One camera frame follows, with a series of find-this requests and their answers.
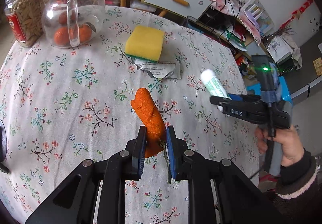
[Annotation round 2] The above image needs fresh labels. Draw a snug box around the white green plastic bottle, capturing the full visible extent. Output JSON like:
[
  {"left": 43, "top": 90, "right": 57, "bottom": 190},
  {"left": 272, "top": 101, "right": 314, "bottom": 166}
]
[{"left": 200, "top": 69, "right": 231, "bottom": 99}]

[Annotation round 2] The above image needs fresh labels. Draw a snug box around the silver foil wrapper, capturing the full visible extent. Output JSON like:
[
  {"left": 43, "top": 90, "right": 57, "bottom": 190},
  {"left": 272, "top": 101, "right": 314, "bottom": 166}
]
[{"left": 130, "top": 57, "right": 181, "bottom": 79}]

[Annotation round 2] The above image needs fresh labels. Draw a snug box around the orange peel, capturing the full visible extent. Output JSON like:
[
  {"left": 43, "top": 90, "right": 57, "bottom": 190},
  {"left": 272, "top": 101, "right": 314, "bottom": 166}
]
[{"left": 130, "top": 88, "right": 166, "bottom": 158}]

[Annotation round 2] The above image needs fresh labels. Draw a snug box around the yellow sponge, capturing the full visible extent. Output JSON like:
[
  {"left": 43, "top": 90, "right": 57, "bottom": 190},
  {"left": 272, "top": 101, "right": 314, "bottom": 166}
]
[{"left": 125, "top": 25, "right": 164, "bottom": 62}]

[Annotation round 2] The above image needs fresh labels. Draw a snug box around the dark sleeve forearm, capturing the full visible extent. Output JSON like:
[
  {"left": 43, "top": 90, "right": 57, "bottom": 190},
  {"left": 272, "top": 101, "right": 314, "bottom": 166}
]
[{"left": 273, "top": 151, "right": 321, "bottom": 223}]

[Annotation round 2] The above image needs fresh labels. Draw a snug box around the right hand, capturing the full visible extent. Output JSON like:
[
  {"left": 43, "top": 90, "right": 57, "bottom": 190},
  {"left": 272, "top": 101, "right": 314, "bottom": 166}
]
[{"left": 254, "top": 125, "right": 304, "bottom": 167}]

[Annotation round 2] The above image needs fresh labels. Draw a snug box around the blue plastic stool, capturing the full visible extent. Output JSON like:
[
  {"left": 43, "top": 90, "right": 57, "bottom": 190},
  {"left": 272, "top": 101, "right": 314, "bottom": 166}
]
[{"left": 246, "top": 76, "right": 293, "bottom": 104}]

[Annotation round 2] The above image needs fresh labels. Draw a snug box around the phone on gripper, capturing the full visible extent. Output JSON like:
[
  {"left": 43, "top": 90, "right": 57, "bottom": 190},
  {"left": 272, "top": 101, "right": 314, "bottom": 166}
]
[{"left": 252, "top": 55, "right": 280, "bottom": 107}]

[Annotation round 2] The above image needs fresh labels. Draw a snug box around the low side shelf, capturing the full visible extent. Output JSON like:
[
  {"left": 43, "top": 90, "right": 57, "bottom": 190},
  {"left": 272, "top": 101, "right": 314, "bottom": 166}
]
[{"left": 198, "top": 6, "right": 271, "bottom": 61}]

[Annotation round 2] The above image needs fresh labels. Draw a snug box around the pink cloth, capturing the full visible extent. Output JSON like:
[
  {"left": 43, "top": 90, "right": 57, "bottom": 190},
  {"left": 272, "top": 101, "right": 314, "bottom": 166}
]
[{"left": 210, "top": 0, "right": 261, "bottom": 45}]

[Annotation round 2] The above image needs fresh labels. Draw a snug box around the black phone stand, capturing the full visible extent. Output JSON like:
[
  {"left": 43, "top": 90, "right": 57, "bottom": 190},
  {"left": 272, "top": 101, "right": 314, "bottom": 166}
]
[{"left": 0, "top": 119, "right": 10, "bottom": 174}]

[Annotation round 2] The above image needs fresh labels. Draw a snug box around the floral tablecloth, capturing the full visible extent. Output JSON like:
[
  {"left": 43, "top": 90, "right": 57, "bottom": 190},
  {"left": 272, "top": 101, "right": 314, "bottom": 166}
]
[{"left": 1, "top": 7, "right": 259, "bottom": 223}]

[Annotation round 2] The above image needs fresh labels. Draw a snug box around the glass jar with wooden lid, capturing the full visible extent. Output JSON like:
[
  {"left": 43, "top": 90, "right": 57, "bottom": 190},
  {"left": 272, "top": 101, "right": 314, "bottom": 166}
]
[{"left": 41, "top": 0, "right": 105, "bottom": 48}]

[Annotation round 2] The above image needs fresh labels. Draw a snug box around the plastic jar of seeds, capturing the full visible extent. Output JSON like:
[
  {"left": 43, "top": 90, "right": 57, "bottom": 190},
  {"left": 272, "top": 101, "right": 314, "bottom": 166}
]
[{"left": 4, "top": 0, "right": 45, "bottom": 47}]

